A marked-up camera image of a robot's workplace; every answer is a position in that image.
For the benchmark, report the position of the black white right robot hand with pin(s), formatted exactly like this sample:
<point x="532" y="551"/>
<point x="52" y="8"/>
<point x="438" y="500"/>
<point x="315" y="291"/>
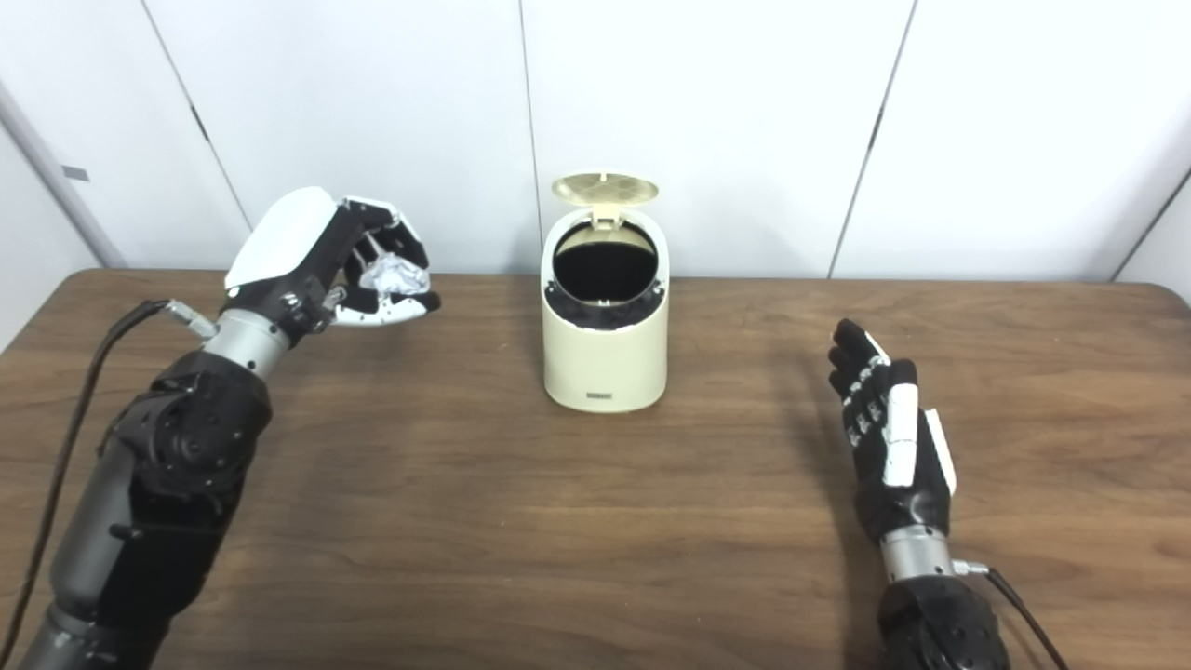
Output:
<point x="907" y="507"/>

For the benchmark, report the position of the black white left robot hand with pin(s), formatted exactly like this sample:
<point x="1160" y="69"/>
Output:
<point x="284" y="242"/>

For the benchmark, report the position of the white paper ball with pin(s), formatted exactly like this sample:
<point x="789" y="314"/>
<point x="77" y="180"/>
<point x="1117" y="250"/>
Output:
<point x="391" y="276"/>

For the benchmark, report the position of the cream round bin lid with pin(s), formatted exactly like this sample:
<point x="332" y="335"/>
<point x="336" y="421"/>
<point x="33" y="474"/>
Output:
<point x="605" y="188"/>

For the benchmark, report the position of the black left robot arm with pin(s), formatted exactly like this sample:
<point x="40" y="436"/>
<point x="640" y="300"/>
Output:
<point x="177" y="447"/>

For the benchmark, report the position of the black bin liner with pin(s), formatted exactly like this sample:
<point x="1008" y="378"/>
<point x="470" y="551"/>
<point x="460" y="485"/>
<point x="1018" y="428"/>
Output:
<point x="605" y="270"/>

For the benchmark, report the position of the cream-colored bin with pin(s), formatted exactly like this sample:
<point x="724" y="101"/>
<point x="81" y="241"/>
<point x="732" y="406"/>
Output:
<point x="605" y="363"/>

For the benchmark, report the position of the small grey wall label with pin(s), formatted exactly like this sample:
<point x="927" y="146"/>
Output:
<point x="75" y="173"/>

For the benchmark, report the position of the grey wall corner strip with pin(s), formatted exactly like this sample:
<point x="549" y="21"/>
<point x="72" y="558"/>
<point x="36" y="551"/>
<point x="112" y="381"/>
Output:
<point x="56" y="172"/>

